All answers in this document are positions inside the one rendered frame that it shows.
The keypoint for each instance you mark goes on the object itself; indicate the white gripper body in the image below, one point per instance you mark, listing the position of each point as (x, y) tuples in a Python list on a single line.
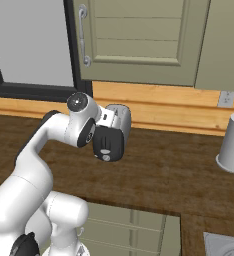
[(115, 118)]

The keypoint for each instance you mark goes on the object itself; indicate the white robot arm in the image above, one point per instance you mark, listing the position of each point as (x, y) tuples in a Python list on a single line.
[(29, 186)]

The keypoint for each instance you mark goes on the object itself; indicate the silver and black toaster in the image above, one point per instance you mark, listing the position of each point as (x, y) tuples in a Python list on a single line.
[(109, 143)]

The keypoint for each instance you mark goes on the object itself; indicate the olive panelled cupboard door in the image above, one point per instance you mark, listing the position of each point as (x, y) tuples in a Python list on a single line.
[(139, 36)]

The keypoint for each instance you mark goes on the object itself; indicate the olive lower cupboard front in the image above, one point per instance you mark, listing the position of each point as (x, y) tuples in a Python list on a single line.
[(129, 230)]

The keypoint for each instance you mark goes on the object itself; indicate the dark framed window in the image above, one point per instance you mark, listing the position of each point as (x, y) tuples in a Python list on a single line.
[(29, 40)]

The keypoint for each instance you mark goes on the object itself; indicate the plain olive cupboard door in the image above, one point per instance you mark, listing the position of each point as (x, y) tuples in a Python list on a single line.
[(222, 43)]

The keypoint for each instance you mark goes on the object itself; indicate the grey hob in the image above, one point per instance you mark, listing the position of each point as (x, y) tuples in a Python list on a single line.
[(225, 246)]

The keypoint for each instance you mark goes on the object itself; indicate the grey wall socket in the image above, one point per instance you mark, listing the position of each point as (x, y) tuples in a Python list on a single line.
[(227, 99)]

